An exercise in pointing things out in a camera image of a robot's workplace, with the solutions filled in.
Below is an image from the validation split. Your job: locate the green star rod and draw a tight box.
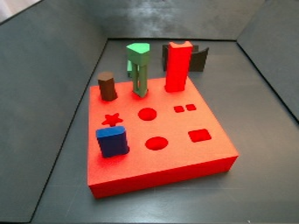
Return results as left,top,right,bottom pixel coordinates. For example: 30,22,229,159
127,60,133,78

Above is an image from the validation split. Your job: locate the black curved fixture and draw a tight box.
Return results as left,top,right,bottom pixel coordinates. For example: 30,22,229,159
163,45,210,72

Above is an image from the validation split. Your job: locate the red shape sorter base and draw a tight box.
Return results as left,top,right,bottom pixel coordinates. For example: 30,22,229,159
89,78,240,198

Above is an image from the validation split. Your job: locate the blue peg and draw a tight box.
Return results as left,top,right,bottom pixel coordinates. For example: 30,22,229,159
97,126,130,158

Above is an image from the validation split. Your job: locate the brown hexagonal peg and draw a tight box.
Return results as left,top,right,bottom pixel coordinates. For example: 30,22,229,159
98,72,118,102

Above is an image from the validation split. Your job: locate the dark green slotted peg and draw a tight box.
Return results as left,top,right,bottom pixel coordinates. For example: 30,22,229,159
126,43,150,97

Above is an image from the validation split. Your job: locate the tall red peg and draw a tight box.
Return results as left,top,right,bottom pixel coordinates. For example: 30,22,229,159
165,41,193,92

